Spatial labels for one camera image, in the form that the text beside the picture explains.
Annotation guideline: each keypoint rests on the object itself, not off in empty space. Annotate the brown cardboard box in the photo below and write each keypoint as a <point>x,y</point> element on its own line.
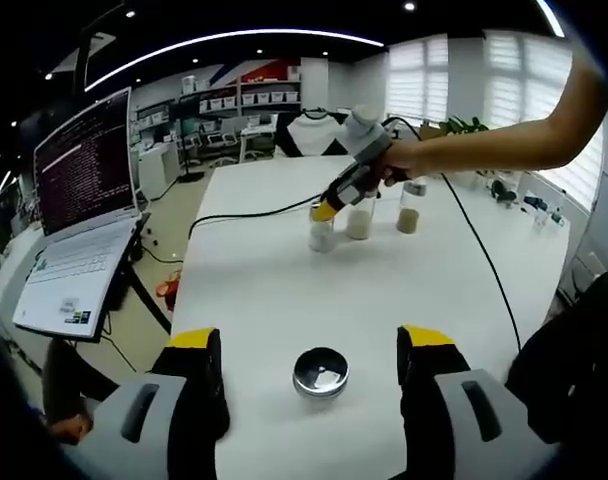
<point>431,132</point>

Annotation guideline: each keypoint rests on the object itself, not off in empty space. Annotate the white window blinds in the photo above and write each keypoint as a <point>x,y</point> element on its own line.
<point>534,80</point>
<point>419,80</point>

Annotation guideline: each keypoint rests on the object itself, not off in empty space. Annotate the clear glass cup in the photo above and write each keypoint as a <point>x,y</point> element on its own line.
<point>541,220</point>

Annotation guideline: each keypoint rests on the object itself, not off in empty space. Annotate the grey figurine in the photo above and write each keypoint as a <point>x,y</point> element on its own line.
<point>504,192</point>

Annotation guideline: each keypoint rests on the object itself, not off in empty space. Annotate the white office chair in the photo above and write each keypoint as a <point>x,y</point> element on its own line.
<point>224,137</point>

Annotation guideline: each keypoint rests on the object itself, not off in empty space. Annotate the tall seasoning bottle white contents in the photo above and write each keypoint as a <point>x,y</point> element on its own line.
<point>360,225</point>

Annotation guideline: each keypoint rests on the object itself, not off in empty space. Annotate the black and white chair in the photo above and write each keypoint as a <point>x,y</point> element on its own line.
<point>309,137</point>

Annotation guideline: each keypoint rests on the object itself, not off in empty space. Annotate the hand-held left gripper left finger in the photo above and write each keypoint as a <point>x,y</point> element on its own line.
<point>144,425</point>

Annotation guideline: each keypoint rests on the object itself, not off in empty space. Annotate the shelving with white bins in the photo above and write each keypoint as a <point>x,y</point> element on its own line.
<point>264,97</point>

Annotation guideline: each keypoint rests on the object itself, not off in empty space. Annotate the black floor stand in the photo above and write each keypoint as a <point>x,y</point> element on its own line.
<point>191,176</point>

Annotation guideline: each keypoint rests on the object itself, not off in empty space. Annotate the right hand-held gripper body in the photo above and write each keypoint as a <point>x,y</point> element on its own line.
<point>366,135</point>

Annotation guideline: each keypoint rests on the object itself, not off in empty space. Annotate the tall seasoning bottle brown contents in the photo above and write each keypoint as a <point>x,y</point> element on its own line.
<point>408,220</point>

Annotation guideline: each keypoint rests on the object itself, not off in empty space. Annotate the ceiling light strip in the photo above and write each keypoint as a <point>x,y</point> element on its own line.
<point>364,39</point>

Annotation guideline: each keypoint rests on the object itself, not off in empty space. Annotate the small red object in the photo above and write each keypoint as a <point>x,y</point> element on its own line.
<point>166,289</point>

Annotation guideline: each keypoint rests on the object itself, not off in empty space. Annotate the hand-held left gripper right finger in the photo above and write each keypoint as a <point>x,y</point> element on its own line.
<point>469,425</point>

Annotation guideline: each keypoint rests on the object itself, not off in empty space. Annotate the white laptop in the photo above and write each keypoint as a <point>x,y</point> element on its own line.
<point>84,165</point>

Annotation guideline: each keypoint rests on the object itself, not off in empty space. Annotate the white cabinet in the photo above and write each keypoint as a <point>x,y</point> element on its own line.
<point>156,172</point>

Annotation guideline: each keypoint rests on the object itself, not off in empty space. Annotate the person's right hand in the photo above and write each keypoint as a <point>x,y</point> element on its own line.
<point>406,160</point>

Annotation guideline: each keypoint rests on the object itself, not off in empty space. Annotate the folding laptop table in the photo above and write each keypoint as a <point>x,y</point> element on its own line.
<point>151,310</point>

